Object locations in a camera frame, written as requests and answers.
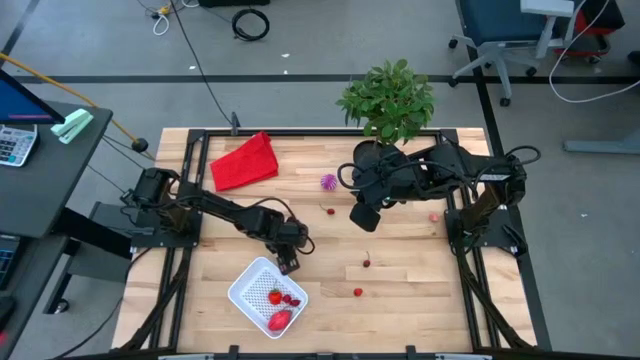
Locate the black keyboard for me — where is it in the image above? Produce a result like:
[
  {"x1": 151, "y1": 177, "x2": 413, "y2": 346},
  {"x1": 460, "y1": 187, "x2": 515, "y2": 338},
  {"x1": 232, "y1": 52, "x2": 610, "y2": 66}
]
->
[{"x1": 0, "y1": 234, "x2": 21, "y2": 291}]

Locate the large red strawberry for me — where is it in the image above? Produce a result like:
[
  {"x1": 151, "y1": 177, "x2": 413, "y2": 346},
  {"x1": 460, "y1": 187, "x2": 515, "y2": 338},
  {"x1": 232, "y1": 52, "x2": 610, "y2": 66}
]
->
[{"x1": 267, "y1": 309, "x2": 293, "y2": 332}]

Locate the long black floor cable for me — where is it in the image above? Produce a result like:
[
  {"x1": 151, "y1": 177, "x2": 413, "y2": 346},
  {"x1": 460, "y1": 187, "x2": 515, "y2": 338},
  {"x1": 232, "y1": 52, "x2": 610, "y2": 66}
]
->
[{"x1": 168, "y1": 0, "x2": 235, "y2": 127}]

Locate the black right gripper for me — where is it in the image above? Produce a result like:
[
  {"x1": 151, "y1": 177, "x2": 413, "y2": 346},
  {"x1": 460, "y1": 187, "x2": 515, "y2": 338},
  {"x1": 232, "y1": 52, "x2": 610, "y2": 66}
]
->
[{"x1": 348, "y1": 144, "x2": 434, "y2": 234}]

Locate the grey desk foot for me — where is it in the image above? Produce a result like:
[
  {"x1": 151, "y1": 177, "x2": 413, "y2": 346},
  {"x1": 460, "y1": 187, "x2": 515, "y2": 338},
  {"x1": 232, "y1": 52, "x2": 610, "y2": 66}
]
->
[{"x1": 562, "y1": 127, "x2": 640, "y2": 155}]

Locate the mint green stapler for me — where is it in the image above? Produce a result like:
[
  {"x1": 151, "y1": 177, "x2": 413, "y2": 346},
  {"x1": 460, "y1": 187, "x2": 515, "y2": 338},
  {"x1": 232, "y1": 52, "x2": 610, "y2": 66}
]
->
[{"x1": 49, "y1": 108, "x2": 95, "y2": 146}]

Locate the yellow hose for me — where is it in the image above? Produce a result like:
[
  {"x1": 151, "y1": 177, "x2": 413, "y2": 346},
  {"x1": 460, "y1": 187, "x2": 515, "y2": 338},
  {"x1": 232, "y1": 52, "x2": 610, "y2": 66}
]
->
[{"x1": 0, "y1": 52, "x2": 156, "y2": 161}]

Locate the red and black cart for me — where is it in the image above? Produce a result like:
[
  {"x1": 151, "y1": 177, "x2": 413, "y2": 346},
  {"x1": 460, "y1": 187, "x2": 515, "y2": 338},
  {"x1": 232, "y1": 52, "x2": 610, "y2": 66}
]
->
[{"x1": 564, "y1": 0, "x2": 626, "y2": 64}]

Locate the black desk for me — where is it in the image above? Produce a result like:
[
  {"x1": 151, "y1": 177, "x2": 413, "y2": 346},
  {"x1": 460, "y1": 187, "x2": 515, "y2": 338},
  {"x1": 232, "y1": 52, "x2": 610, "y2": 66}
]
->
[{"x1": 0, "y1": 102, "x2": 114, "y2": 240}]

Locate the blue grey office chair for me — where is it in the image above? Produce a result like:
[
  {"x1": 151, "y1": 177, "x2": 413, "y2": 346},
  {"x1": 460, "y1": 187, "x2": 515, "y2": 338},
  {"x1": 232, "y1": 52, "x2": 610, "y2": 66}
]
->
[{"x1": 447, "y1": 0, "x2": 576, "y2": 108}]

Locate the red cloth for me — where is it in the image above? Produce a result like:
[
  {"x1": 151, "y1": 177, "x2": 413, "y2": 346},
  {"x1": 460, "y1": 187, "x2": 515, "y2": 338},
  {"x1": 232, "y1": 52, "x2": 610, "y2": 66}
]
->
[{"x1": 209, "y1": 130, "x2": 280, "y2": 192}]

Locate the short white cable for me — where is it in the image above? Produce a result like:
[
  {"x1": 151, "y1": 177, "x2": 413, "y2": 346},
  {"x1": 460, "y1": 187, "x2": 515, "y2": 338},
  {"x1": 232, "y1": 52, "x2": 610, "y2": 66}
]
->
[{"x1": 152, "y1": 12, "x2": 171, "y2": 37}]

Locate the coiled black cable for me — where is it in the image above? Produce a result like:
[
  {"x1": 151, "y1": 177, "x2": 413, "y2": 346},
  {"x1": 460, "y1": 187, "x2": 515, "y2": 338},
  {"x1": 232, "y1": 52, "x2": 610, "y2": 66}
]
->
[{"x1": 231, "y1": 8, "x2": 271, "y2": 43}]

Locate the white perforated plastic basket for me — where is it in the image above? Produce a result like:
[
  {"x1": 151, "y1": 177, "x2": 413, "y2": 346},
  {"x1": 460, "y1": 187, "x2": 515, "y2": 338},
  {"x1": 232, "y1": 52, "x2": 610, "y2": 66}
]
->
[{"x1": 227, "y1": 256, "x2": 310, "y2": 340}]

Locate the black metal rig frame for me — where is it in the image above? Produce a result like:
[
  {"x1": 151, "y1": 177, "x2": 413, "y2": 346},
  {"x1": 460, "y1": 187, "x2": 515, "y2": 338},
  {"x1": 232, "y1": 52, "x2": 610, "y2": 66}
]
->
[{"x1": 127, "y1": 127, "x2": 551, "y2": 360}]

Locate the computer monitor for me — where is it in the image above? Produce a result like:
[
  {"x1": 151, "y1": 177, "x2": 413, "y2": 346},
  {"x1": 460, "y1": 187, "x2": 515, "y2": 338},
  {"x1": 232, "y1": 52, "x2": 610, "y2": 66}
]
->
[{"x1": 0, "y1": 67, "x2": 66, "y2": 126}]

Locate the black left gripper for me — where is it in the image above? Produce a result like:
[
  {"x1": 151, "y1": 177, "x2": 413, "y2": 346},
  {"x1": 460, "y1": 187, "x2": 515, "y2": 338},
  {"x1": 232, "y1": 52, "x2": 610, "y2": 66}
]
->
[{"x1": 267, "y1": 215, "x2": 315, "y2": 275}]

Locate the long white cable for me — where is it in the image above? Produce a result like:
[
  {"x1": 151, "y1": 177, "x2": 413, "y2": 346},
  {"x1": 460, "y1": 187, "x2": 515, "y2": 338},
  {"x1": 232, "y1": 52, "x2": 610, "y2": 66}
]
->
[{"x1": 548, "y1": 0, "x2": 640, "y2": 105}]

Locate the green plant in black pot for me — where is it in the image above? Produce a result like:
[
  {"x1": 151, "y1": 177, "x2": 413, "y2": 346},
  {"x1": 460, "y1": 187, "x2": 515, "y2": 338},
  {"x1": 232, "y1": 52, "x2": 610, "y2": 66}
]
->
[{"x1": 335, "y1": 58, "x2": 436, "y2": 166}]

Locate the grey calculator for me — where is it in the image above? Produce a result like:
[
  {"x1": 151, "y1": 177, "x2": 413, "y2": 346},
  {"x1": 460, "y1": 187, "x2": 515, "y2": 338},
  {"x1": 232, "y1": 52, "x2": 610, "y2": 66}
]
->
[{"x1": 0, "y1": 123, "x2": 39, "y2": 168}]

